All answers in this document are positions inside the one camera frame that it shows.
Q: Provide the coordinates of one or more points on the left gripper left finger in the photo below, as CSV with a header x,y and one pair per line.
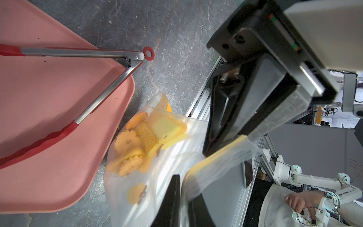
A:
x,y
168,214

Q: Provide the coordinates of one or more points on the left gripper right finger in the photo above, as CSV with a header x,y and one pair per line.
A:
x,y
198,213

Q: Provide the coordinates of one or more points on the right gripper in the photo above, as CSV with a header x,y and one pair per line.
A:
x,y
269,76

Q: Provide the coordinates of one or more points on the clear resealable bag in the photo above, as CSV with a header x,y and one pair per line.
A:
x,y
156,144

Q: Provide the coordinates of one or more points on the red metal tongs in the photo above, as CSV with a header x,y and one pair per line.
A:
x,y
46,93

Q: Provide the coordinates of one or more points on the pink plastic tray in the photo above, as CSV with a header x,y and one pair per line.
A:
x,y
58,177

